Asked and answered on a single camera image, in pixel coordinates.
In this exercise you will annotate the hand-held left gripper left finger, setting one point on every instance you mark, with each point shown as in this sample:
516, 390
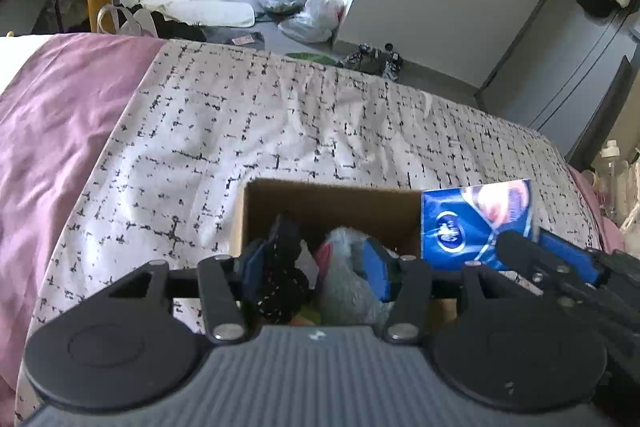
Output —
255, 264

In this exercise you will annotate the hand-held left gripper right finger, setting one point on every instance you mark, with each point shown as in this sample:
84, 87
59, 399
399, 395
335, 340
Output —
377, 274

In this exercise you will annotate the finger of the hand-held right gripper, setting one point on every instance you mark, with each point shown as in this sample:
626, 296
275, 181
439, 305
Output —
575, 259
522, 252

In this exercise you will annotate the black lace garment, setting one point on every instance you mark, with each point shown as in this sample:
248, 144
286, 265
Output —
280, 279

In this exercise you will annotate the grey fluffy plush toy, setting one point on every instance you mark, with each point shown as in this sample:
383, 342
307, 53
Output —
345, 292

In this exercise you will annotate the blue tissue pack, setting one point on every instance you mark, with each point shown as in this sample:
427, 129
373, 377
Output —
465, 222

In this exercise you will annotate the brown cardboard box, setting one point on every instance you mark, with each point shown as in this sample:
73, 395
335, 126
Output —
340, 207

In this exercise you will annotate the clear bottle white cap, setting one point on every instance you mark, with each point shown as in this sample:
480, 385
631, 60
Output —
612, 177

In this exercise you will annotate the black and white patterned blanket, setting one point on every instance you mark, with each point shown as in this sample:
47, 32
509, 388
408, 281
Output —
250, 117

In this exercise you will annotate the grey wardrobe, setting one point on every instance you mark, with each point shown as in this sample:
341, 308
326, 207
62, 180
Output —
550, 72

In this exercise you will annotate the green cloth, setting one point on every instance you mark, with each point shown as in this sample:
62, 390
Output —
310, 58

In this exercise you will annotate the red card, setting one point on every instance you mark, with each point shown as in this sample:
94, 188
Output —
244, 40

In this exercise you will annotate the clear plastic bag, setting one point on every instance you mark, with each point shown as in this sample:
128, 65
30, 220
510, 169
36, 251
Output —
305, 31

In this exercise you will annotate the purple bed sheet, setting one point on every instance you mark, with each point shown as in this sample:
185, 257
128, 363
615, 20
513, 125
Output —
60, 117

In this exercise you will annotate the black clothing on floor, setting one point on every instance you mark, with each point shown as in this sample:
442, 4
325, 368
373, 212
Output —
175, 27

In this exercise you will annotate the white floor mat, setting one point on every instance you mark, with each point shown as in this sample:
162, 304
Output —
210, 9

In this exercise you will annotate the white plastic bag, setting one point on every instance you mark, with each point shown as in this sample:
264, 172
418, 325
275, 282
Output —
325, 9

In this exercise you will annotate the white tote bag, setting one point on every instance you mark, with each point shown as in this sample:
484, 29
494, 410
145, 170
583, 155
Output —
132, 21

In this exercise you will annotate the white bed sheet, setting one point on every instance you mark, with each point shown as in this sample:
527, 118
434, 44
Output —
15, 57

